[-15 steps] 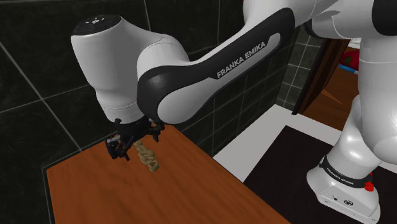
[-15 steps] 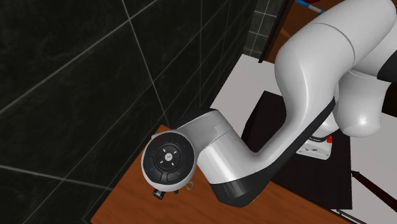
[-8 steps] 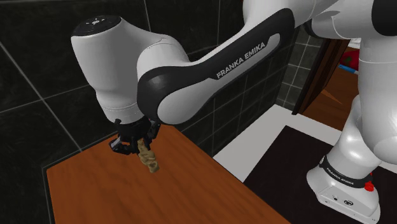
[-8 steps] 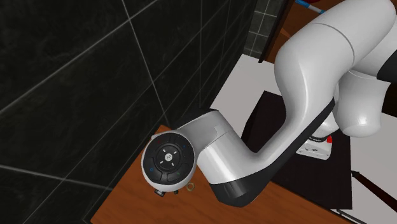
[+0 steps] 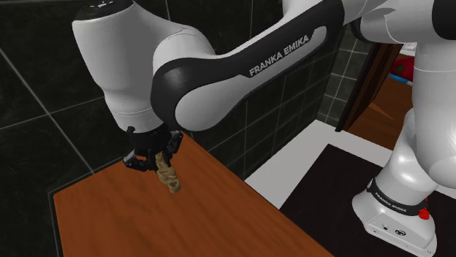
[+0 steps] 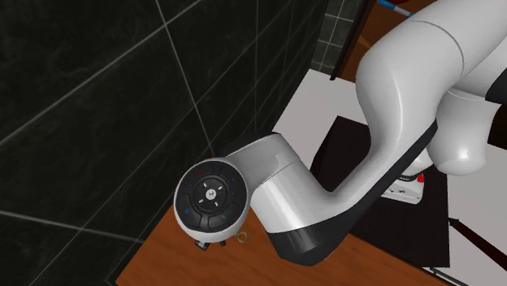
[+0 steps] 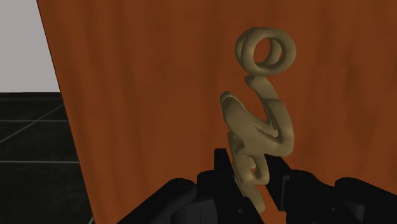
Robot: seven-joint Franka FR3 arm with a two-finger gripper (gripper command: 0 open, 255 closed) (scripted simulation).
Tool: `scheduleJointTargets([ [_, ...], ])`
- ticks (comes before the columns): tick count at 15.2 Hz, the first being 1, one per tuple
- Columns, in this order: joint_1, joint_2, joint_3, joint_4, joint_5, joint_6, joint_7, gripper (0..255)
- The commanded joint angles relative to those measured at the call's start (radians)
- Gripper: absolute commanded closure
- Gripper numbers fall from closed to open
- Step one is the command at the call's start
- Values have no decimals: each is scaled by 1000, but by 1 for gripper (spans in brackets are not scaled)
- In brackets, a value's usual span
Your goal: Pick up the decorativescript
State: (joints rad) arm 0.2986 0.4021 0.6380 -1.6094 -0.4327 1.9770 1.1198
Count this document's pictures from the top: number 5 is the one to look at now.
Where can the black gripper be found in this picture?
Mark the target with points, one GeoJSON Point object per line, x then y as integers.
{"type": "Point", "coordinates": [148, 142]}

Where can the tan twisted lumpy object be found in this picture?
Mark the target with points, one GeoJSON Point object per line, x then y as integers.
{"type": "Point", "coordinates": [170, 178]}

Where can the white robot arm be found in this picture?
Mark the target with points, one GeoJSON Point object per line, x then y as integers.
{"type": "Point", "coordinates": [121, 71]}

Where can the brown wooden table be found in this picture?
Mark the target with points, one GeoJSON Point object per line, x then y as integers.
{"type": "Point", "coordinates": [160, 220]}

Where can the dark robot stand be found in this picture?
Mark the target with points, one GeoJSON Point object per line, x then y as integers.
{"type": "Point", "coordinates": [338, 213]}

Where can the dark brown wooden door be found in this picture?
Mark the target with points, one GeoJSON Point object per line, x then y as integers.
{"type": "Point", "coordinates": [367, 85]}

